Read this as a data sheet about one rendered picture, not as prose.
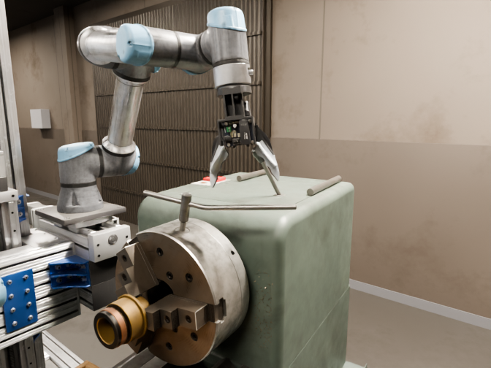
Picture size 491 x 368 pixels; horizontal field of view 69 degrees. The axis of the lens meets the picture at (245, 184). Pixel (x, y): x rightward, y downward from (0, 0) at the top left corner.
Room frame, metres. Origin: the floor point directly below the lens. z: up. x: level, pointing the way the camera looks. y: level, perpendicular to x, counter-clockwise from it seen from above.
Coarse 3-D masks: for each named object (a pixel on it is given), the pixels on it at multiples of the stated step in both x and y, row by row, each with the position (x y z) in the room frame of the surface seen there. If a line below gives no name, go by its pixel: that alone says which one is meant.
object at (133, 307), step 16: (112, 304) 0.65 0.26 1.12; (128, 304) 0.64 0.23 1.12; (144, 304) 0.67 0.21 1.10; (96, 320) 0.63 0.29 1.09; (112, 320) 0.60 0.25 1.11; (128, 320) 0.62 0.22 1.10; (144, 320) 0.64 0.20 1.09; (96, 336) 0.63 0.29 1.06; (112, 336) 0.64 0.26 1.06; (128, 336) 0.62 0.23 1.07
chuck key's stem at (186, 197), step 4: (184, 196) 0.74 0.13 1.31; (188, 196) 0.74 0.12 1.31; (184, 200) 0.74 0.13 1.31; (188, 200) 0.74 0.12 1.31; (180, 204) 0.75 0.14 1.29; (184, 204) 0.74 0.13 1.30; (188, 204) 0.74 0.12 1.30; (180, 208) 0.75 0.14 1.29; (184, 208) 0.74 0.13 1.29; (188, 208) 0.75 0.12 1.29; (180, 212) 0.75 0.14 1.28; (184, 212) 0.74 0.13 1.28; (188, 212) 0.75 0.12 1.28; (180, 216) 0.75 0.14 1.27; (184, 216) 0.75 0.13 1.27; (188, 216) 0.75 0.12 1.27; (180, 220) 0.75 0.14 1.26; (184, 220) 0.75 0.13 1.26; (188, 220) 0.75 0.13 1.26; (180, 224) 0.75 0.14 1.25; (184, 224) 0.75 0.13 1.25; (180, 228) 0.75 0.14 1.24; (184, 228) 0.75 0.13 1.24
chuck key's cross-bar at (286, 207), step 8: (144, 192) 0.77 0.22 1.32; (152, 192) 0.77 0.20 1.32; (168, 200) 0.76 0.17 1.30; (176, 200) 0.75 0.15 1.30; (200, 208) 0.74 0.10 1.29; (208, 208) 0.74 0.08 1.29; (216, 208) 0.73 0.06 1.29; (224, 208) 0.73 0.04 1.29; (232, 208) 0.72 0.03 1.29; (240, 208) 0.72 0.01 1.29; (248, 208) 0.72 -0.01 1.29; (256, 208) 0.71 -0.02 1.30; (264, 208) 0.71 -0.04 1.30; (272, 208) 0.70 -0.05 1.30; (280, 208) 0.70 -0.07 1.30; (288, 208) 0.70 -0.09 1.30; (296, 208) 0.69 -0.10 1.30
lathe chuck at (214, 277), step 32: (192, 224) 0.80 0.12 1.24; (160, 256) 0.73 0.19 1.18; (192, 256) 0.69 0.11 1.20; (224, 256) 0.74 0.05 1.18; (160, 288) 0.80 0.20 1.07; (192, 288) 0.69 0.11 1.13; (224, 288) 0.69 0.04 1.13; (224, 320) 0.68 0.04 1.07; (160, 352) 0.74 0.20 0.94; (192, 352) 0.69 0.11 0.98
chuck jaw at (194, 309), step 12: (168, 300) 0.69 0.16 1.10; (180, 300) 0.69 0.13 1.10; (192, 300) 0.68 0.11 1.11; (156, 312) 0.65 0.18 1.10; (168, 312) 0.64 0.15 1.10; (180, 312) 0.65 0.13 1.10; (192, 312) 0.64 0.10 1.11; (204, 312) 0.65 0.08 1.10; (216, 312) 0.66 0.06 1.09; (156, 324) 0.64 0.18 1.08; (168, 324) 0.64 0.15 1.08; (180, 324) 0.65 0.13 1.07; (192, 324) 0.64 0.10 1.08; (204, 324) 0.65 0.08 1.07
